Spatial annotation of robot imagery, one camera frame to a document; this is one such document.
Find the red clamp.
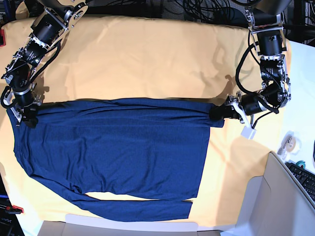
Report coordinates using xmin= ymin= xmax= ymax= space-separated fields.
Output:
xmin=0 ymin=29 xmax=6 ymax=47
xmin=4 ymin=206 xmax=24 ymax=214

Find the dark blue long-sleeve shirt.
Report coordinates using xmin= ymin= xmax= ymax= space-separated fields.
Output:
xmin=7 ymin=98 xmax=224 ymax=222

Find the green tape roll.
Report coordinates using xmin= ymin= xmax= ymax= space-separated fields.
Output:
xmin=296 ymin=160 xmax=306 ymax=169

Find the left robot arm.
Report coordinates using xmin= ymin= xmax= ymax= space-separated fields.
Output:
xmin=209 ymin=0 xmax=291 ymax=128

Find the clear tape dispenser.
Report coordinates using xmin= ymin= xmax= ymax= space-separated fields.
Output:
xmin=277 ymin=131 xmax=302 ymax=156

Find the black keyboard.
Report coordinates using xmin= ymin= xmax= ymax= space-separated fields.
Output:
xmin=286 ymin=163 xmax=315 ymax=202

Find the red clamp left bottom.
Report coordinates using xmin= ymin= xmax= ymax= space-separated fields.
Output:
xmin=4 ymin=206 xmax=24 ymax=214

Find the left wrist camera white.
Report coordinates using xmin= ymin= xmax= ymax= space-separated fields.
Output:
xmin=241 ymin=126 xmax=256 ymax=140

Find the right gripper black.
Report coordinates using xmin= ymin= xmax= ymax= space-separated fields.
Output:
xmin=10 ymin=97 xmax=42 ymax=128

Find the white cardboard box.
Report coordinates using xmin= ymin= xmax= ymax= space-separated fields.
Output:
xmin=38 ymin=152 xmax=315 ymax=236

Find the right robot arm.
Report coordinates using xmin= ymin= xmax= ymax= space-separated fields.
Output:
xmin=0 ymin=0 xmax=88 ymax=128

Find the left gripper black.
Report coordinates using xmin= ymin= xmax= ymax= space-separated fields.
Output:
xmin=209 ymin=95 xmax=246 ymax=125

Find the red clamp left top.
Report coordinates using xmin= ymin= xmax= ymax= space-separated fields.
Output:
xmin=0 ymin=29 xmax=6 ymax=47

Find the yellow table cloth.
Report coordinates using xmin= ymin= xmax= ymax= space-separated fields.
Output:
xmin=0 ymin=16 xmax=287 ymax=235

